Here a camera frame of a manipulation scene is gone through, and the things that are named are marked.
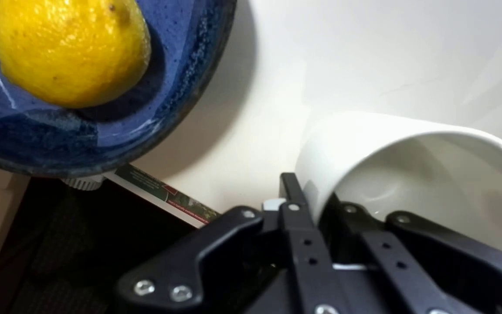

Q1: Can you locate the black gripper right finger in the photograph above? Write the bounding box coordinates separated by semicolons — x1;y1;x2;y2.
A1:
320;196;502;314

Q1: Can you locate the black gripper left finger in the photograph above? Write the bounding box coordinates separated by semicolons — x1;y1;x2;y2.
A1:
118;173;351;314

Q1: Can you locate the white ceramic mug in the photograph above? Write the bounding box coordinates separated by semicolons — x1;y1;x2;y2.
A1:
297;112;502;250

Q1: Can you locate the yellow lemon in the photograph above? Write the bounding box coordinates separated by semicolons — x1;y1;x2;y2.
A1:
0;0;152;109

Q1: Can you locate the dark blue bowl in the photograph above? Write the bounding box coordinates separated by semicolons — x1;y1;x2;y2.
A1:
0;0;240;180

